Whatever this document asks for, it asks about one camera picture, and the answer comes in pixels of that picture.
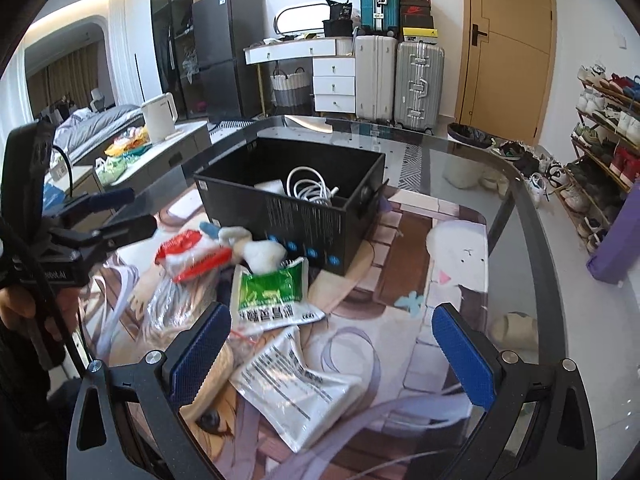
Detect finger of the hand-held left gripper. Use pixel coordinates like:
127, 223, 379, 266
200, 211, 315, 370
47, 187, 137, 228
65, 212, 157, 262

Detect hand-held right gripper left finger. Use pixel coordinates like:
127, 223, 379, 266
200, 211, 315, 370
66, 301, 233, 480

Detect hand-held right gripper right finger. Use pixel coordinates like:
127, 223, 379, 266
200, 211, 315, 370
431, 302, 599, 480

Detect red white snack packet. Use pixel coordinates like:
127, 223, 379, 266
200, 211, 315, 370
155, 229, 236, 283

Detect clear bag of white cord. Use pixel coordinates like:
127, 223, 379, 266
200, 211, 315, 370
135, 260, 236, 356

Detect green white medicine packet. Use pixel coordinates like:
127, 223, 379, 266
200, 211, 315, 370
235, 256, 327, 333

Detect white grey-print packet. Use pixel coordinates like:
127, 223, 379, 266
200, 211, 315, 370
229, 325, 363, 453

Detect white blue plush toy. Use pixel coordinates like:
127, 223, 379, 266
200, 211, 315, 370
199, 221, 288, 276

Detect black cardboard box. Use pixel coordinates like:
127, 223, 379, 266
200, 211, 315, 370
192, 135, 390, 277

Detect person's left forearm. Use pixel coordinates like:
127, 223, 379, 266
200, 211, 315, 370
0, 320, 76, 431

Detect person's left hand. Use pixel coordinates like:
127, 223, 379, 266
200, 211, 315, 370
0, 285, 81, 348

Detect pile of colourful snack bags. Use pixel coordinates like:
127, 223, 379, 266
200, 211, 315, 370
95, 125, 153, 186

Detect beige slipper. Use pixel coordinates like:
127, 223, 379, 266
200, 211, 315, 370
490, 311, 540, 351

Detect white label card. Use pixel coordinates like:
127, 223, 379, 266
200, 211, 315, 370
45, 155, 71, 181

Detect grey cabinet with white top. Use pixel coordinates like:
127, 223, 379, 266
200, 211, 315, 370
70, 120, 213, 196

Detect bed with grey duvet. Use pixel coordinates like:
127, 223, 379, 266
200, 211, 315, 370
52, 104, 146, 166

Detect white electric kettle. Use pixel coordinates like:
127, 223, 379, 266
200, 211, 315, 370
140, 93, 180, 144

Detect brown curtains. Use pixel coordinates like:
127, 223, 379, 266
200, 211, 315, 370
25, 42, 101, 116

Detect white charger adapter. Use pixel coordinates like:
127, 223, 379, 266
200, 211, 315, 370
254, 177, 288, 196

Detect dark glass wardrobe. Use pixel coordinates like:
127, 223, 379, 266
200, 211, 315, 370
150, 0, 201, 121

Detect white bin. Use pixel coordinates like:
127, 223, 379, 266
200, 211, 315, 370
442, 145, 483, 190

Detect black refrigerator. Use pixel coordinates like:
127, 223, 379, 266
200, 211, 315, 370
192, 0, 266, 121

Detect striped rug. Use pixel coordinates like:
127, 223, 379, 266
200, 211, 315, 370
397, 142, 426, 193

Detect woven laundry basket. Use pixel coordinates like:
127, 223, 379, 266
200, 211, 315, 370
270, 67, 313, 108

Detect heap of dark sneakers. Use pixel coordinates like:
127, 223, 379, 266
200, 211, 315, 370
492, 140, 568, 206

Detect black round bin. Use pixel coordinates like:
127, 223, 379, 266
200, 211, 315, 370
446, 122, 496, 150

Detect white vanity desk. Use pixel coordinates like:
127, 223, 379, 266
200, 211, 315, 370
243, 36, 357, 113

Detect oval mirror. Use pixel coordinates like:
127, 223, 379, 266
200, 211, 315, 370
273, 2, 356, 36

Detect black bag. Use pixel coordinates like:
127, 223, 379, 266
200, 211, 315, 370
322, 0, 356, 38

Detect silver suitcase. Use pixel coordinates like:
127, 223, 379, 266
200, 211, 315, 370
394, 40, 446, 133

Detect white suitcase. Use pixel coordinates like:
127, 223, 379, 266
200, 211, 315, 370
354, 34, 398, 123

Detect row of assorted shoes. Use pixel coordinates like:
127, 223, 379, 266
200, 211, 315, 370
572, 64, 640, 253

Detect wooden door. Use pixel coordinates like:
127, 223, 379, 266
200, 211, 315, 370
457, 0, 558, 143

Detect wooden shoe rack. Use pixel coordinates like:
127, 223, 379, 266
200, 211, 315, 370
570, 65, 640, 256

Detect teal suitcase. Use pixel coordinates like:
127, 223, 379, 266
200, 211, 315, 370
359, 0, 401, 36

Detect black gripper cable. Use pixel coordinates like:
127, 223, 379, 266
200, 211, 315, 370
0, 144, 98, 378

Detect white coiled cable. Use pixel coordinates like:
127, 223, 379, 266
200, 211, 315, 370
286, 166, 341, 206

